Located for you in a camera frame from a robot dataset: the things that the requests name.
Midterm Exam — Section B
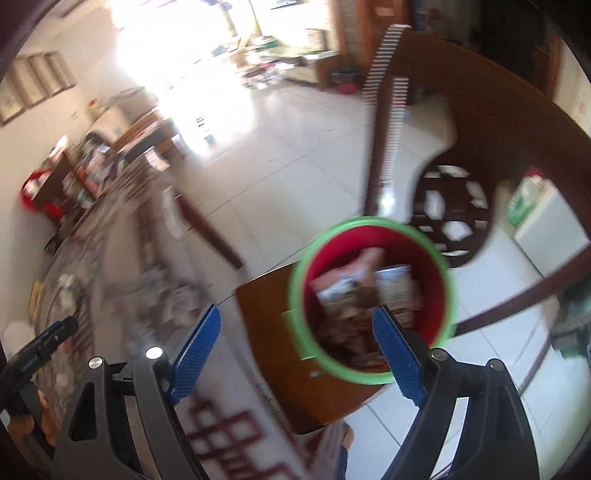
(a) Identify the red bag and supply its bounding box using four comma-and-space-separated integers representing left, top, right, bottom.
19, 168, 63, 217

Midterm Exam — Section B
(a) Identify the red floor bin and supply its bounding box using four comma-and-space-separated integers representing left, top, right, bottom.
330, 67, 361, 95

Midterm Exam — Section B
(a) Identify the dark wall picture frame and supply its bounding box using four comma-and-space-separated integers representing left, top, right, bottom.
0, 69, 26, 126
16, 58, 49, 104
41, 52, 65, 95
58, 48, 78, 89

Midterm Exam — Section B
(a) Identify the pink plastic bag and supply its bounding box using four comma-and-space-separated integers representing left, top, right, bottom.
351, 247, 386, 282

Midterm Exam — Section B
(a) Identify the person's leg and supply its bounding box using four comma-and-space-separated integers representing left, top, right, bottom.
330, 422, 356, 480

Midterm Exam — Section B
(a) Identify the green plastic bottle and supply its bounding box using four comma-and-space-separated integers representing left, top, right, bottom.
505, 168, 555, 227

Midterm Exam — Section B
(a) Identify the red white wrapper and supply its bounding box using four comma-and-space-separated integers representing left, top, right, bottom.
311, 300, 393, 367

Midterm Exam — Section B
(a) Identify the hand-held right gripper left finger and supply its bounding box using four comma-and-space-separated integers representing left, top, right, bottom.
52, 302, 222, 480

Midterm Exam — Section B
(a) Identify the carved wooden chair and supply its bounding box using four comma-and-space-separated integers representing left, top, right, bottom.
235, 30, 591, 435

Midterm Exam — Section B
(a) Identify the white blue paper packet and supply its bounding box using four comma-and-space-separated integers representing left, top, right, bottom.
374, 264, 414, 315

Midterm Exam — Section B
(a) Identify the red bucket with green rim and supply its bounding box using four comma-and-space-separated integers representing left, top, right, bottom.
287, 216, 459, 385

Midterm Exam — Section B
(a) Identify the long television cabinet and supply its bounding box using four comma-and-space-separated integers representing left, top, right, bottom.
245, 46, 342, 88

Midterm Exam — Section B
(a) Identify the white printed packet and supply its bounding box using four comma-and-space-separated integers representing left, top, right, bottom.
309, 272, 365, 315

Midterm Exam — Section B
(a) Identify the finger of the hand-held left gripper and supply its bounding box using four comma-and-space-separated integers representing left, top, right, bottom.
0, 316, 79, 398

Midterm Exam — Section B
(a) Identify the wooden frame sofa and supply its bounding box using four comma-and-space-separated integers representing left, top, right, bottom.
85, 88, 185, 162

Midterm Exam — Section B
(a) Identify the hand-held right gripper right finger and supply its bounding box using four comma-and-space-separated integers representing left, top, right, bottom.
372, 305, 541, 480

